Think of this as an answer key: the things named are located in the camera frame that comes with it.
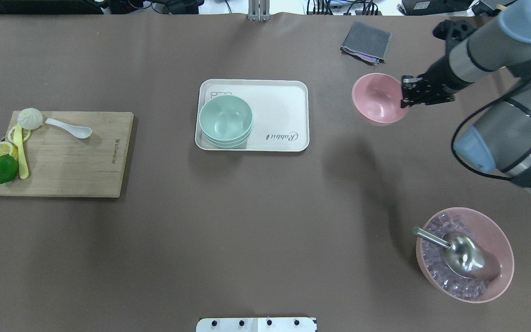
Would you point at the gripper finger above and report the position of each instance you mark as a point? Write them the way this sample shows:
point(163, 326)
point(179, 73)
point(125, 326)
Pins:
point(409, 82)
point(409, 102)

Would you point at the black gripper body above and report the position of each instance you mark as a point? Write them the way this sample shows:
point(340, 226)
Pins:
point(438, 76)

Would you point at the small pink bowl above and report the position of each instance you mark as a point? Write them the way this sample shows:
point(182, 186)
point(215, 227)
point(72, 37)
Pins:
point(376, 98)

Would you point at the white ceramic spoon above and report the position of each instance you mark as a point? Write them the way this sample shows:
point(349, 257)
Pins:
point(80, 132)

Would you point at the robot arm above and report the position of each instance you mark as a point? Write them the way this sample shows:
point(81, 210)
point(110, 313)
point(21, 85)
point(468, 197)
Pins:
point(501, 137)

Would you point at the large pink ice bowl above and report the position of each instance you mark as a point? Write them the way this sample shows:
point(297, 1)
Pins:
point(482, 230)

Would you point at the grey folded cloth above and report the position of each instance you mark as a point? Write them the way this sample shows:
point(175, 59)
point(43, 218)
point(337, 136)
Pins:
point(367, 43)

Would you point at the white rabbit tray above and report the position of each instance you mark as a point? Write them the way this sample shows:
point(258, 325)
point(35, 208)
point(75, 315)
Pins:
point(280, 109)

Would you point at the metal ice scoop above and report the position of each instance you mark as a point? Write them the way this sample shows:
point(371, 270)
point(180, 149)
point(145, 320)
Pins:
point(462, 255)

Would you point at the stacked green bowls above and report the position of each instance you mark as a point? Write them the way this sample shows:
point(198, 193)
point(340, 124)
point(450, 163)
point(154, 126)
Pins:
point(226, 121)

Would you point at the wooden cutting board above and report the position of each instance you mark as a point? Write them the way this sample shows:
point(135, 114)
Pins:
point(61, 165)

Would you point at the white toy bun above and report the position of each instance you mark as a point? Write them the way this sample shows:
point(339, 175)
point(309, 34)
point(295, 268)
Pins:
point(30, 118)

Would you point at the lemon slice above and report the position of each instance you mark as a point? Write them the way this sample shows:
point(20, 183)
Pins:
point(8, 148)
point(26, 134)

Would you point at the yellow plastic knife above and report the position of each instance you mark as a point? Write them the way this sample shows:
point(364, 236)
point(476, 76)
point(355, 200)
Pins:
point(22, 161)

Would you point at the green lime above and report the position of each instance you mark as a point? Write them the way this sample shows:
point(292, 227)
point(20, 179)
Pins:
point(8, 168)

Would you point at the aluminium frame post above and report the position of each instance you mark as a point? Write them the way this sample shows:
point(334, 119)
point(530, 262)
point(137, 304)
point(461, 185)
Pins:
point(259, 10)

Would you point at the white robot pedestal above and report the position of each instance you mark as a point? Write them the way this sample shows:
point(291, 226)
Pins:
point(258, 324)

